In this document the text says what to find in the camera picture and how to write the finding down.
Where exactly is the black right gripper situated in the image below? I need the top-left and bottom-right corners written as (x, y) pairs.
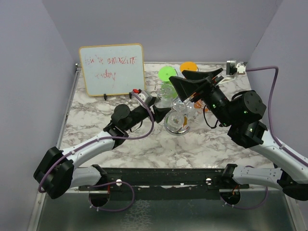
top-left (169, 67), bottom-right (235, 127)

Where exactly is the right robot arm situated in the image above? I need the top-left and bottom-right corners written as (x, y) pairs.
top-left (169, 70), bottom-right (308, 201)

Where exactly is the chrome wine glass rack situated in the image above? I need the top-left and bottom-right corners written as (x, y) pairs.
top-left (154, 83), bottom-right (210, 136)

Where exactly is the yellow framed whiteboard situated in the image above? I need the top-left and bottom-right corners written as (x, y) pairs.
top-left (78, 43), bottom-right (146, 97)

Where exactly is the black mounting rail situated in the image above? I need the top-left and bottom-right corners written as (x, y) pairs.
top-left (78, 168), bottom-right (249, 201)

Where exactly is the orange plastic wine glass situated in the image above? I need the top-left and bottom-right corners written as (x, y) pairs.
top-left (193, 100), bottom-right (209, 113)

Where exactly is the green plastic wine glass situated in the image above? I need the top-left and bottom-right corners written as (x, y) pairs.
top-left (158, 66), bottom-right (177, 98)

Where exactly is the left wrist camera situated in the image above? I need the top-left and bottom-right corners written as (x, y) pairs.
top-left (132, 89), bottom-right (155, 108)

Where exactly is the yellow plastic wine glass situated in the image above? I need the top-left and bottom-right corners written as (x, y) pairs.
top-left (180, 62), bottom-right (198, 72)

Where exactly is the clear hung wine glass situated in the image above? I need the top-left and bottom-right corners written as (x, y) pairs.
top-left (166, 111), bottom-right (185, 133)

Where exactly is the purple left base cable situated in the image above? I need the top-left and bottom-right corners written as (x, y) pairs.
top-left (88, 180), bottom-right (135, 212)

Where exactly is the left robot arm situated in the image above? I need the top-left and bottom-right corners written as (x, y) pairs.
top-left (33, 104), bottom-right (171, 199)

